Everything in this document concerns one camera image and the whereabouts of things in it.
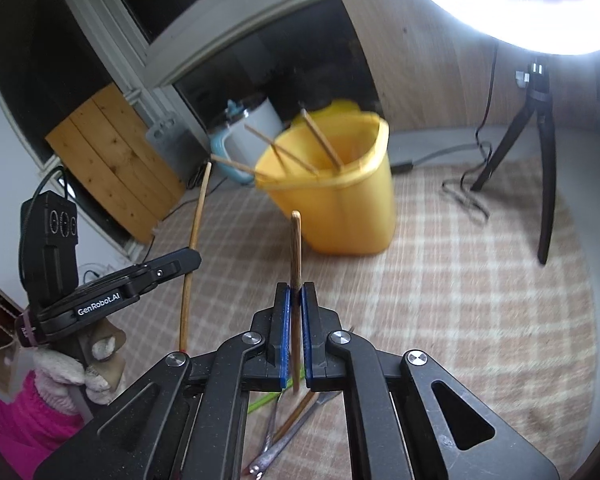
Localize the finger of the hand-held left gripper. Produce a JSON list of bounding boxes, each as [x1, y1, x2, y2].
[[142, 249, 202, 288]]

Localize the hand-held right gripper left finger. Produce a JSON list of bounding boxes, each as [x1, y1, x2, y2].
[[32, 282, 293, 480]]

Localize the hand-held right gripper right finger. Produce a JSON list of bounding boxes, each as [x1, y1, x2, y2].
[[300, 281, 561, 480]]

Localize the wooden chopstick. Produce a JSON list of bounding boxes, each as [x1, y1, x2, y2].
[[244, 125, 318, 177], [301, 108, 343, 168], [177, 161, 213, 353], [210, 155, 286, 183], [272, 391, 318, 443], [289, 211, 303, 396]]

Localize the green chopstick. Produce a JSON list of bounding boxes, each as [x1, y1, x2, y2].
[[247, 391, 281, 416]]

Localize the metal spoon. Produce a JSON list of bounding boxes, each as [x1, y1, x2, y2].
[[247, 392, 341, 477]]

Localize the yellow plastic bucket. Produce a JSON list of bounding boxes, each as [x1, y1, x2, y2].
[[254, 112, 398, 256]]

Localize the person's left hand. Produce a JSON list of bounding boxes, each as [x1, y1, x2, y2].
[[30, 332, 126, 406]]

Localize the metal fork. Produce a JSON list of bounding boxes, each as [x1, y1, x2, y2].
[[261, 392, 282, 456]]

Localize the pine wood board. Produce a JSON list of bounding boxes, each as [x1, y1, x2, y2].
[[45, 84, 186, 245]]

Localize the grey cutting board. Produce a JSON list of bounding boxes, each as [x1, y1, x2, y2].
[[146, 115, 206, 183]]

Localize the checked tablecloth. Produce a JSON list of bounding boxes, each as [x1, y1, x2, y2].
[[145, 157, 598, 480]]

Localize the white blue electric pot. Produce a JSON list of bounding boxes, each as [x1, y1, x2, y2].
[[209, 95, 286, 183]]

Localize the black tripod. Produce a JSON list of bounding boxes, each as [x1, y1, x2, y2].
[[470, 55, 561, 266]]

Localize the black ring light cable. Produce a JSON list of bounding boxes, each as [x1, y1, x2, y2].
[[390, 42, 501, 223]]

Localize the white window frame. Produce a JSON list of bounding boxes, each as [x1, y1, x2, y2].
[[45, 0, 341, 126]]

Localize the ring light on tripod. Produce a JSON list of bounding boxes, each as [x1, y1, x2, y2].
[[322, 0, 600, 133]]

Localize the white ring light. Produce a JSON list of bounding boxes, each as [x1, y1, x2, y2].
[[387, 0, 600, 56]]

